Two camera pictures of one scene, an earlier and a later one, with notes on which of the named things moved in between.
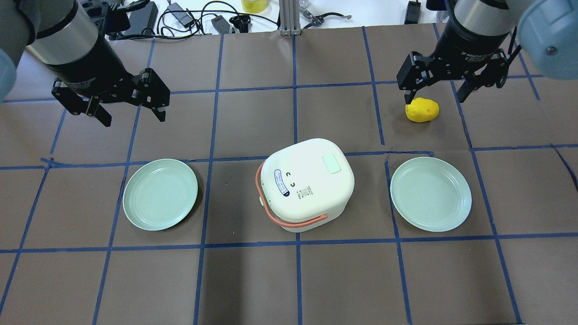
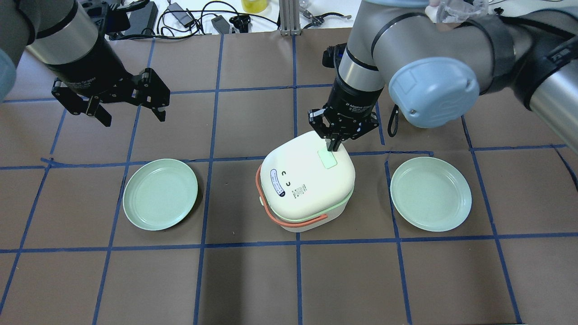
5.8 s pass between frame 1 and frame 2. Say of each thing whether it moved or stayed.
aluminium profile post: stayed
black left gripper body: stayed
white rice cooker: stayed
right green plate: stayed
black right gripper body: moved
